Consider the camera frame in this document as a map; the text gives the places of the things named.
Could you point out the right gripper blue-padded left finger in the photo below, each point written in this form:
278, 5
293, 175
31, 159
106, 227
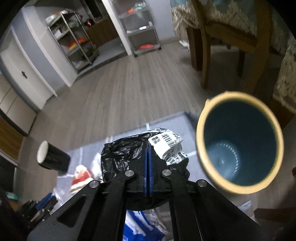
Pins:
128, 191

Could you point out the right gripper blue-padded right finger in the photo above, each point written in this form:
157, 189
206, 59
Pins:
167, 183

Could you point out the black plastic bag with label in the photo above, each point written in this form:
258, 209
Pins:
116, 156

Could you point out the blue and white plastic bag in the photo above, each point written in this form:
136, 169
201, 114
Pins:
144, 225

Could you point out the red and white snack wrapper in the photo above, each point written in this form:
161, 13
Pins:
82, 176

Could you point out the teal trash bin yellow rim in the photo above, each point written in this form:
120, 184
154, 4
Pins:
239, 142

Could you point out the grey checked table cloth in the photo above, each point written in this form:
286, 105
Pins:
84, 215

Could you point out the black mug white inside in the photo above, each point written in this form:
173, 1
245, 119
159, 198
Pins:
52, 158

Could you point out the white power strip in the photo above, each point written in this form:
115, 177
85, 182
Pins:
184, 44

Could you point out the wooden chair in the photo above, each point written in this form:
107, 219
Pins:
256, 45

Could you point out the grey rolling storage cart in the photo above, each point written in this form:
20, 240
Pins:
138, 25

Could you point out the lace patterned tablecloth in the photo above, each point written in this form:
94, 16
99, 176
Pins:
242, 15

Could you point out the white door with black handle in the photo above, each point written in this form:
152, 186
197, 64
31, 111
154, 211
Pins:
24, 73

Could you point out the metal wire shelf rack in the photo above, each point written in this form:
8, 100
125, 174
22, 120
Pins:
68, 32

